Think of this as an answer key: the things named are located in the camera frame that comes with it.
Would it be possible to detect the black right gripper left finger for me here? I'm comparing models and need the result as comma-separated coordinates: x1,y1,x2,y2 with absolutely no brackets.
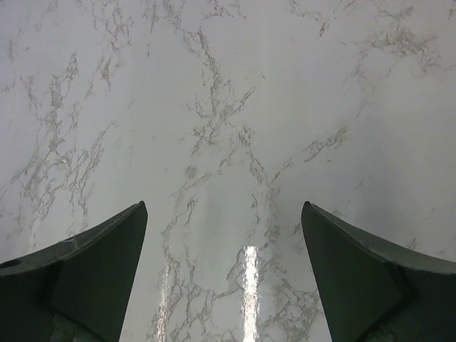
1,202,147,341

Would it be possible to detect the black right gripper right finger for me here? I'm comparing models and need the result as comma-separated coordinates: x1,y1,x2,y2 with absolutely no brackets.
301,202,455,341

